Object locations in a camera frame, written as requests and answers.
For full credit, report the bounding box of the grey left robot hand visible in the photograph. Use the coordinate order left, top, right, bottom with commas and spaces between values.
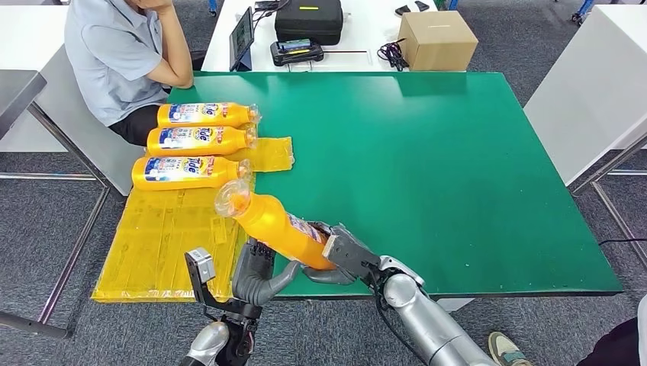
231, 238, 303, 307

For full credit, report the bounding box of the person's hand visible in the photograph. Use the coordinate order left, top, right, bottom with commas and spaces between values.
134, 0, 175, 15

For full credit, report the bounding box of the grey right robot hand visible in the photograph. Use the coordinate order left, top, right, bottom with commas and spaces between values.
302, 220, 360, 287

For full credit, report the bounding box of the orange detergent bottle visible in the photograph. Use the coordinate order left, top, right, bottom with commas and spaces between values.
214, 178, 339, 271
131, 155, 253, 192
146, 125, 257, 158
156, 101, 261, 129

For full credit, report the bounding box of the person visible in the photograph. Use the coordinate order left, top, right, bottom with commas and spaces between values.
488, 294, 647, 366
64, 0, 206, 147

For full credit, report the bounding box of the black tablet on stand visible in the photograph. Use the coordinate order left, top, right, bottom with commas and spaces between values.
228, 6, 256, 72

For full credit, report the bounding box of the yellow taped cardboard mat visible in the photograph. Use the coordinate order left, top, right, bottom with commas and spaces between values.
91, 135, 295, 304

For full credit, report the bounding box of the white table foot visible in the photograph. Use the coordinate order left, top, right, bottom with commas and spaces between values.
436, 297, 477, 313

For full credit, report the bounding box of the white table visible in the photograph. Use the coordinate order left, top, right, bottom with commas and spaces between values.
200, 0, 466, 73
0, 5, 69, 153
523, 5, 647, 187

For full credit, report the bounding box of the black handheld controller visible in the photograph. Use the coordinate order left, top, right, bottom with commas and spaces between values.
269, 38, 325, 68

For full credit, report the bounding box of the white bench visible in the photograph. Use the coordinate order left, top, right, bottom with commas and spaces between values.
32, 45, 147, 197

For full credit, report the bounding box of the black carrying case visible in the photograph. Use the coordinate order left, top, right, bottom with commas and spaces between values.
274, 0, 345, 47

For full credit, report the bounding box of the brown cardboard box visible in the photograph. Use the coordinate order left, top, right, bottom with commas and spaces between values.
397, 10, 479, 72

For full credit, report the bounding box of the blue wheeled cart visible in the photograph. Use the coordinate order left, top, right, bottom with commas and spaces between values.
552, 0, 597, 25

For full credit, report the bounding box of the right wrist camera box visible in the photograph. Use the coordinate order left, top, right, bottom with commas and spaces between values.
322, 226, 382, 284

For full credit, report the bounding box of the black power adapter cable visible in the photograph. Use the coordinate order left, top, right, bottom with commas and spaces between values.
254, 0, 295, 29

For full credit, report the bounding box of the metal table frame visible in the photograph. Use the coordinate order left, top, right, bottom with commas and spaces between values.
568, 130, 647, 271
0, 101, 113, 340

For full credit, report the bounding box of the black cable bundle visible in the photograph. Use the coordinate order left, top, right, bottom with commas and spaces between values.
376, 38, 410, 72

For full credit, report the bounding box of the black floor cable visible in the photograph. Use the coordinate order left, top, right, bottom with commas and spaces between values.
597, 237, 647, 248

